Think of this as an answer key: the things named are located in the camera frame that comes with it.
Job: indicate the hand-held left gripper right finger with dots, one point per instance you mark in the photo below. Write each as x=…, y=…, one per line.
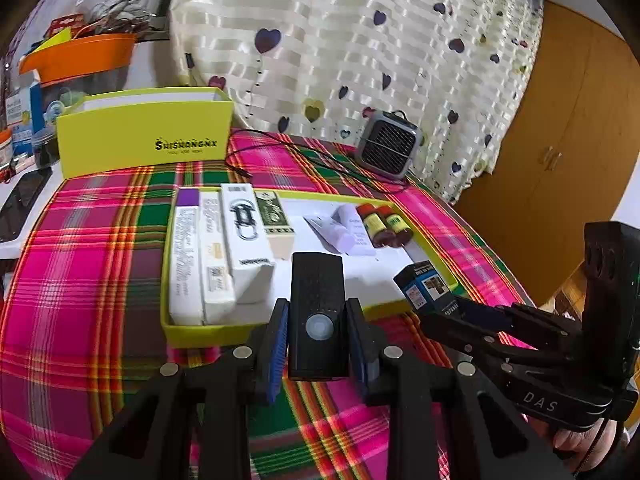
x=356, y=350

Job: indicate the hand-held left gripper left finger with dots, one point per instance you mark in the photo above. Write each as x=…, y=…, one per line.
x=277, y=350

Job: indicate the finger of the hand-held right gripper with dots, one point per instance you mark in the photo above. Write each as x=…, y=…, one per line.
x=450, y=330
x=482, y=312

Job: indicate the small blue box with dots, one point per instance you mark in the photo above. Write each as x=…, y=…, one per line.
x=425, y=287

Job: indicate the yellow-green box lid tray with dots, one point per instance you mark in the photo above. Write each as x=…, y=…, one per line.
x=360, y=280

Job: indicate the black remote device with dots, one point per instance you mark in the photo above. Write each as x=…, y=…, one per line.
x=317, y=290

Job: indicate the cream white long box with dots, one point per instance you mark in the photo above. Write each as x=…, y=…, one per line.
x=215, y=260

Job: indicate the white box carabiner picture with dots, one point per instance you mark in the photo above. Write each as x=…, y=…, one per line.
x=245, y=240

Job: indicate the brown bottle orange cap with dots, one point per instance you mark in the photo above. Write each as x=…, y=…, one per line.
x=375, y=227
x=397, y=225

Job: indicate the lilac tube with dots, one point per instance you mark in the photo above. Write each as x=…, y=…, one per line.
x=357, y=230

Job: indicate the white tube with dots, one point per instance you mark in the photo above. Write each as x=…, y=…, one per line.
x=327, y=232

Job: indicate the white box purple end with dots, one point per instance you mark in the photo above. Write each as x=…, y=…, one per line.
x=185, y=270

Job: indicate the green patterned box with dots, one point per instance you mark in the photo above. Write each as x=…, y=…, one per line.
x=272, y=215

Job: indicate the person's right hand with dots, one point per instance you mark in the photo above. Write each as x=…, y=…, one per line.
x=575, y=442

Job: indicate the wooden wardrobe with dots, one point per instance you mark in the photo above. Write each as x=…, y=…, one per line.
x=560, y=160

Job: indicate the small grey fan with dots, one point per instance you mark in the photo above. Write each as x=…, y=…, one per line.
x=387, y=147

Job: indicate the plaid cloth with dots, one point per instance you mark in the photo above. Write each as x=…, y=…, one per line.
x=90, y=260

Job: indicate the yellow-green cardboard box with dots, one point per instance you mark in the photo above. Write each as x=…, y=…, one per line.
x=150, y=130

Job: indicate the heart print curtain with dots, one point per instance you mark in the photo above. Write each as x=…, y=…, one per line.
x=350, y=60

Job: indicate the black smartphone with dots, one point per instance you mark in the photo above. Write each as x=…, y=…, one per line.
x=22, y=200

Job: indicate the cluster of small bottles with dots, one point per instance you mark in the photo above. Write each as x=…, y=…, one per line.
x=45, y=152

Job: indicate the blue white box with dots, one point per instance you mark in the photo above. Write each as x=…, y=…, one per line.
x=22, y=120

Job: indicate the orange plastic basin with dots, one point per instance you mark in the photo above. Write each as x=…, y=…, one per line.
x=80, y=55

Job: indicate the yellow-green paper sheet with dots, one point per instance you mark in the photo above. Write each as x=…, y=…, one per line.
x=55, y=40

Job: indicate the red white package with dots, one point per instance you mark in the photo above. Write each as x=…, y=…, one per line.
x=65, y=21

